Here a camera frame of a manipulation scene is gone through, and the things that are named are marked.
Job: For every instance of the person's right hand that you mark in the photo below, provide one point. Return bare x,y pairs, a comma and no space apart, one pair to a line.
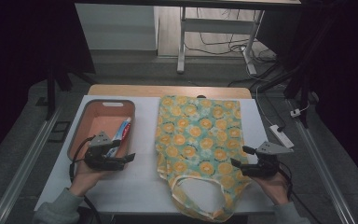
272,186

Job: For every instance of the white power strip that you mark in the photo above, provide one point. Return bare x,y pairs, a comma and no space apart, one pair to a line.
281,136

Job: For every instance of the black metal stand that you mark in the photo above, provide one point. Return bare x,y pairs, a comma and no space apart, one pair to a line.
303,93
50,93

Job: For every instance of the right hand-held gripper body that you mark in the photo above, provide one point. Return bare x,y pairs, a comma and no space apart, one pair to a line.
262,166

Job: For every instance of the white cabinet panel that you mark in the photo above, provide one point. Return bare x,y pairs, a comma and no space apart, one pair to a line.
118,28

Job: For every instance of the small white adapter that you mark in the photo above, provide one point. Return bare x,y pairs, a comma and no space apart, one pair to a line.
295,112

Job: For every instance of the white-framed desk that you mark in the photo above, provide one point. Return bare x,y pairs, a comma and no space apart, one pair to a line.
213,26

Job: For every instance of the black curtain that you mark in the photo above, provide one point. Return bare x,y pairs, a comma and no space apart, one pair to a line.
18,62
341,77

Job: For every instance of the green orange-print tote bag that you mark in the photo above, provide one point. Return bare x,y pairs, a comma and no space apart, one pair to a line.
195,133

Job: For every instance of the person's left hand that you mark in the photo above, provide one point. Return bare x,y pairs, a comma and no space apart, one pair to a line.
82,180

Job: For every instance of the aluminium rail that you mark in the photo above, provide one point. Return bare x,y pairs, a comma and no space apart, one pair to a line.
24,161
323,168

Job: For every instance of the white table board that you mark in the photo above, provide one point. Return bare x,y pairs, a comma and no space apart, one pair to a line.
143,183

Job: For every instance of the small black knob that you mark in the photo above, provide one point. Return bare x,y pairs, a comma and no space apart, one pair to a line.
201,96

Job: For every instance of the white red blue toothpaste tube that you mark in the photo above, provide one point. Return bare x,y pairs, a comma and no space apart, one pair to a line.
122,130

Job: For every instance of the orange basket with grey rim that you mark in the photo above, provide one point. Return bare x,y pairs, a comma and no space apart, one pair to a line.
98,124

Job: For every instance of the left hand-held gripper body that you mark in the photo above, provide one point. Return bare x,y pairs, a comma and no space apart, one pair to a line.
101,155

